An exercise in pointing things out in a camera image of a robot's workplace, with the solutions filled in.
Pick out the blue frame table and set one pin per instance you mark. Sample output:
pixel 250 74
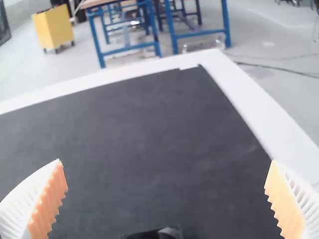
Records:
pixel 225 22
pixel 96 37

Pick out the black mat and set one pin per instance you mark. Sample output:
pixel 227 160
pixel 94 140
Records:
pixel 149 137

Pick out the yellow wheeled cart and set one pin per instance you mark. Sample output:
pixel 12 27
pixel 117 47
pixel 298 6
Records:
pixel 54 27

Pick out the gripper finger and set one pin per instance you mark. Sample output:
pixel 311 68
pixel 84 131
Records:
pixel 296 209
pixel 22 209

